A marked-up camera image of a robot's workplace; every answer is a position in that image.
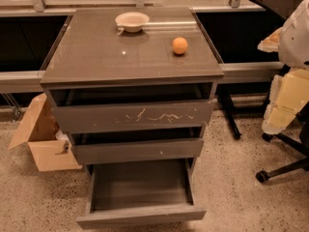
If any black standing desk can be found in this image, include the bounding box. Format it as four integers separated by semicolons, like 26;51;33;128
216;0;303;139

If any open cardboard box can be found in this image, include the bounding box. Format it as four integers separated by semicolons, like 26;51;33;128
9;94;82;171

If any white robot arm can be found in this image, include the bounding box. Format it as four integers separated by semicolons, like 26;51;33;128
258;0;309;134

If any grey bottom drawer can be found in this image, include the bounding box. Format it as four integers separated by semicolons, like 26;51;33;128
77;159;206;229

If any black office chair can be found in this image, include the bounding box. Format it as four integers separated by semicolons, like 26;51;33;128
255;104;309;184

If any orange fruit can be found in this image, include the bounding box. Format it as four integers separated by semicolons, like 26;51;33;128
172;37;188;55

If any grey top drawer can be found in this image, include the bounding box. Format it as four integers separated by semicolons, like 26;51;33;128
50;82;213;133

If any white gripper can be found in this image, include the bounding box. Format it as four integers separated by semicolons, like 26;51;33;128
257;28;309;134

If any metal window railing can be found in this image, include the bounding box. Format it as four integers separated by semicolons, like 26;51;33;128
0;0;301;96

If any grey middle drawer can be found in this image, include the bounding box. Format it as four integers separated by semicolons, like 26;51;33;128
72;126;205;164

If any grey drawer cabinet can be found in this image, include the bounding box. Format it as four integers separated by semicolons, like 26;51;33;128
39;6;225;179

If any white bowl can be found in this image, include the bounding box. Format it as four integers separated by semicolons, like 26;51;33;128
115;12;150;33

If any grey drawer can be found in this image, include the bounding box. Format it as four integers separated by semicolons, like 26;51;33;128
50;82;213;133
77;159;206;229
72;126;205;164

